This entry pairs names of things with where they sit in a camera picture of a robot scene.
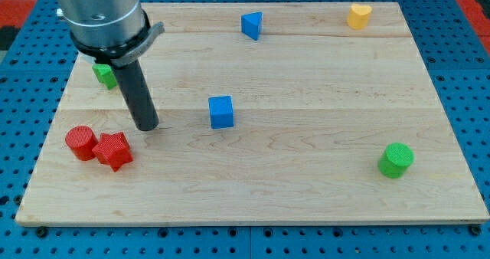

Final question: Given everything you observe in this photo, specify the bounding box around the red cylinder block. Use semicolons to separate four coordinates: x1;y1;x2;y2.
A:
65;125;98;161

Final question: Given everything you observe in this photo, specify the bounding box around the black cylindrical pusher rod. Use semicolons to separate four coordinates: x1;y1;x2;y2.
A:
112;60;159;131

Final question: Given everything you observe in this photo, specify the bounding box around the wooden board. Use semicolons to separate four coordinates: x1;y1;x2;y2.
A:
15;2;489;227

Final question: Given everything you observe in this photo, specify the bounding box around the yellow heart block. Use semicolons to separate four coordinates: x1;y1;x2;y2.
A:
346;3;373;30

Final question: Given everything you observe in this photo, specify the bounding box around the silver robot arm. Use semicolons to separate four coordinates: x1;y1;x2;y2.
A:
57;0;165;131

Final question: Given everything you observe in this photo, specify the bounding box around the green block behind rod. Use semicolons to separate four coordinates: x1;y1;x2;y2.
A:
92;64;117;90

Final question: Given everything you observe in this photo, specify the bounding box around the blue triangle block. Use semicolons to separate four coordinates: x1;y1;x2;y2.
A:
240;11;263;41

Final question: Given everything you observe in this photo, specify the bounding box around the red star block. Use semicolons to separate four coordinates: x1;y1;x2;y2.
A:
92;132;133;172

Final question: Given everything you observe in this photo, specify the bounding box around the blue cube block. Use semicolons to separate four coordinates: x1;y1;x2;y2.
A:
208;96;234;130

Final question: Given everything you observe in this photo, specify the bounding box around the green cylinder block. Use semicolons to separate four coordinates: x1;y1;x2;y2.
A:
377;143;414;179

